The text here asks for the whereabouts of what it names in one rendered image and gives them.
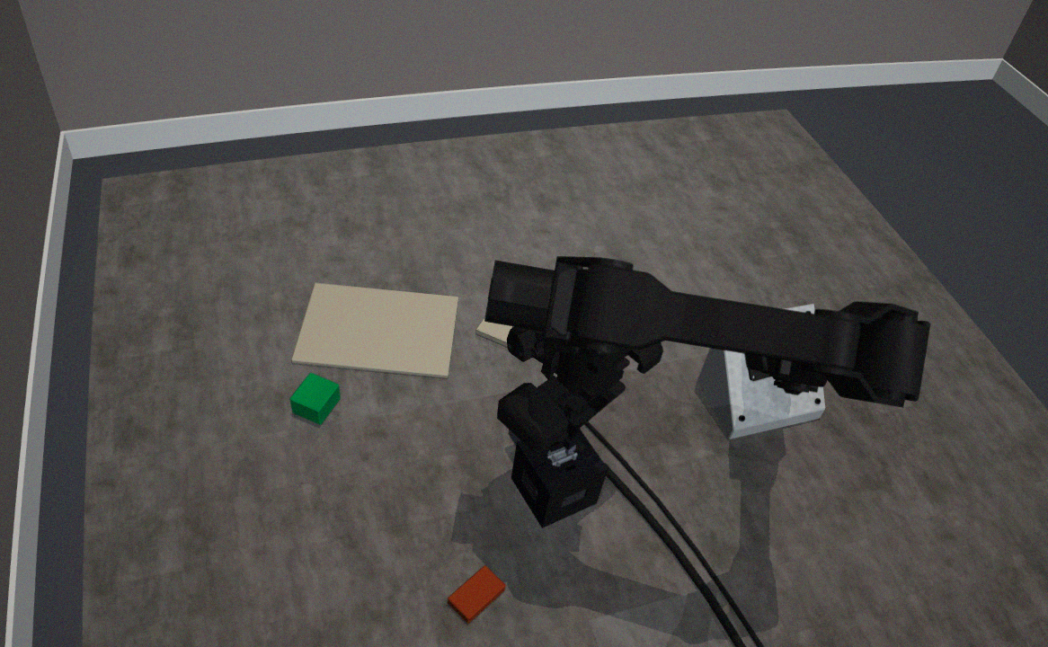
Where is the green cube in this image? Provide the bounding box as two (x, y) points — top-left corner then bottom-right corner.
(289, 372), (341, 425)

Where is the orange rectangular block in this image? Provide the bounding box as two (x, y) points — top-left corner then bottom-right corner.
(447, 565), (505, 623)

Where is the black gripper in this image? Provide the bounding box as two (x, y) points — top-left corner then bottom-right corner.
(497, 342), (663, 452)

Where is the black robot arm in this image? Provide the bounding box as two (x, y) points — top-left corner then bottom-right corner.
(484, 256), (930, 408)

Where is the beige flat square plate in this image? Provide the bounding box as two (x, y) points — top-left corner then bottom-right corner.
(476, 319), (514, 346)

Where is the beige flat rectangular board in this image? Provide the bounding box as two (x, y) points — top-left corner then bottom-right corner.
(291, 283), (458, 378)

